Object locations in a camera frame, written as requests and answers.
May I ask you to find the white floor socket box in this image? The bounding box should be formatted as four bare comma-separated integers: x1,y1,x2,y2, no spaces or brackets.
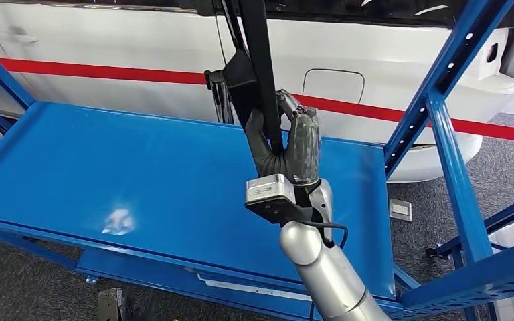
390,199,413,223

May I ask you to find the black plastic frame part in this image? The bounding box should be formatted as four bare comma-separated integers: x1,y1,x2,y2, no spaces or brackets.
214,0,285,156

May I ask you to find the white car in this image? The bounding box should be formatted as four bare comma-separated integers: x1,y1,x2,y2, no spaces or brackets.
0,0,514,183

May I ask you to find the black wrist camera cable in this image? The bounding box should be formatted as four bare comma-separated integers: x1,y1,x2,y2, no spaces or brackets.
301,220,349,250

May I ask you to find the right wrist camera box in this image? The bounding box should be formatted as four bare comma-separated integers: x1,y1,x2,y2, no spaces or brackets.
244,173,313,226

